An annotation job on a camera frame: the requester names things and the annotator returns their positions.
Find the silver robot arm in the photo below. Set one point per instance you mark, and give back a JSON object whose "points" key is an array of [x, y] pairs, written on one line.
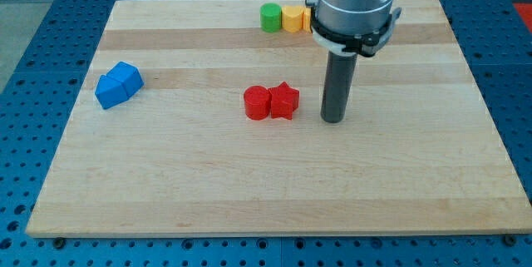
{"points": [[353, 27]]}

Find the yellow block behind arm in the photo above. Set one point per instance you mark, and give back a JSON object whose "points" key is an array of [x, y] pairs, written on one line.
{"points": [[307, 15]]}

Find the red star block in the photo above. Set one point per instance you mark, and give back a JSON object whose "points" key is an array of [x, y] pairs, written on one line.
{"points": [[284, 101]]}

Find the red cylinder block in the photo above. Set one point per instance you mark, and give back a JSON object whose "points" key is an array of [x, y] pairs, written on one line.
{"points": [[257, 102]]}

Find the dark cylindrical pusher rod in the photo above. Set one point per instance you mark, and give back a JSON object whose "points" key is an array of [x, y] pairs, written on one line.
{"points": [[337, 85]]}

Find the yellow heart block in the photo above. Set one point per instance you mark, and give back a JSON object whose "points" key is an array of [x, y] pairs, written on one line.
{"points": [[292, 18]]}

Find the green cylinder block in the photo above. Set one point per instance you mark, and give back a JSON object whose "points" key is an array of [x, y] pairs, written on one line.
{"points": [[270, 17]]}

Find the blue pentagon block rear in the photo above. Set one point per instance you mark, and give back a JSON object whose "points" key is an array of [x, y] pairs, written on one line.
{"points": [[128, 76]]}

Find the blue pentagon block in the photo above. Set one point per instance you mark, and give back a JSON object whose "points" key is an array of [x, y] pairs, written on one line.
{"points": [[109, 92], [128, 76]]}

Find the blue pentagon block front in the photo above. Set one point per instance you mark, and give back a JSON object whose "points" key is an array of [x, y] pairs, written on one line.
{"points": [[109, 92]]}

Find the wooden board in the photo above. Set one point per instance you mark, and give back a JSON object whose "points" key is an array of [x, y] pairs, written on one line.
{"points": [[417, 152]]}

